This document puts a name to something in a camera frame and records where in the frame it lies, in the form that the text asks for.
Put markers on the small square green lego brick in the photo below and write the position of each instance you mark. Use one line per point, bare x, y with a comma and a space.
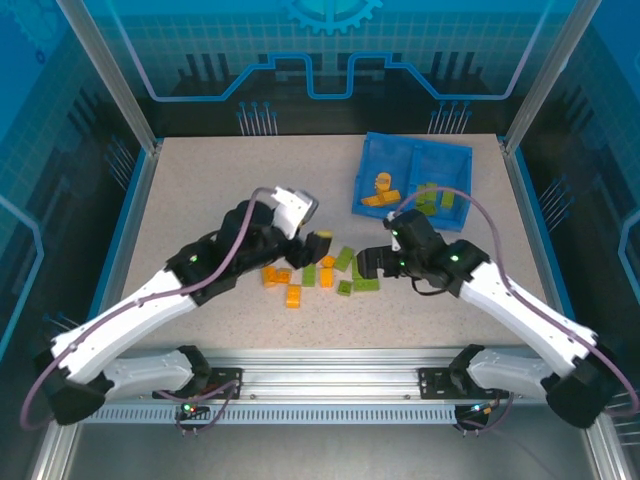
345, 288

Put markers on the aluminium frame post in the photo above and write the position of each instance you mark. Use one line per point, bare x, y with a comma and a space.
114, 75
550, 75

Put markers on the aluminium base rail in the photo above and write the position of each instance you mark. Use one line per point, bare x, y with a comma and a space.
330, 375

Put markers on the round orange lego piece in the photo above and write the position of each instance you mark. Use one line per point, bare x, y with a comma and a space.
384, 181

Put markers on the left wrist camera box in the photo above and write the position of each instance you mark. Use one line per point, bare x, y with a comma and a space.
290, 210

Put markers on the aluminium side rail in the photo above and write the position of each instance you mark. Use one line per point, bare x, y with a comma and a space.
539, 210
127, 210

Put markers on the long green lego brick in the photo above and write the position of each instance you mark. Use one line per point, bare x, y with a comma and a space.
366, 285

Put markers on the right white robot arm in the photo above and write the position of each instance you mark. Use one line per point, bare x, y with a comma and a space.
525, 310

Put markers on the orange lego brick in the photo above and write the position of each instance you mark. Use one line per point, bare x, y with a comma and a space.
270, 276
328, 261
372, 200
327, 276
391, 196
294, 296
284, 274

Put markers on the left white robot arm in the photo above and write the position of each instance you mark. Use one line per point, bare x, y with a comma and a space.
125, 315

